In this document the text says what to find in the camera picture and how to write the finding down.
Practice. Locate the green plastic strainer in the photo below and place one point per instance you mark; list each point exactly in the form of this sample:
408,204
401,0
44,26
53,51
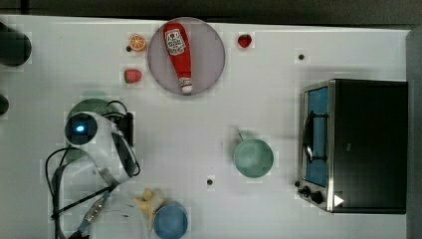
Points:
97,106

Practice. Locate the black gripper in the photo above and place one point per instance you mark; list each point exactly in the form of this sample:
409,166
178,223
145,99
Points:
125,125

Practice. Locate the grey round plate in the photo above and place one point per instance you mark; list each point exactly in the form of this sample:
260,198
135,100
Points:
207,57

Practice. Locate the black toaster oven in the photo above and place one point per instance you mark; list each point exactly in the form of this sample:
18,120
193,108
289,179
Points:
354,141

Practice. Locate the green mug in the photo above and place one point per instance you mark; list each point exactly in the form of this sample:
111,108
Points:
253,157

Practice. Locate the red plush ketchup bottle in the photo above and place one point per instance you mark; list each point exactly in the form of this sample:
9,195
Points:
177,46

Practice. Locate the small red strawberry toy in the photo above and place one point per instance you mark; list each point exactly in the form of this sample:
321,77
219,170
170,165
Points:
244,41

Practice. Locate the black round pot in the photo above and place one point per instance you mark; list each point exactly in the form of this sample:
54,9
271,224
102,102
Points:
15,47

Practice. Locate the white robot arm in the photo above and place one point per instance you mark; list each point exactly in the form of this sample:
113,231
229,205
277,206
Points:
108,153

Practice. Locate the orange slice toy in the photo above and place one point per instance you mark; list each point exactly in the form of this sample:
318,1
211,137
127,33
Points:
137,43

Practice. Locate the pink plush strawberry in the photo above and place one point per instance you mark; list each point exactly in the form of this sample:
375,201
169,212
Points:
132,76

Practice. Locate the plush peeled banana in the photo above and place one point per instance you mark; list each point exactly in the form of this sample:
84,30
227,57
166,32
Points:
151,201

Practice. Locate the blue cup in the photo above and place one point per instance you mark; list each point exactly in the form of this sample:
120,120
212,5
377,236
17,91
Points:
171,221

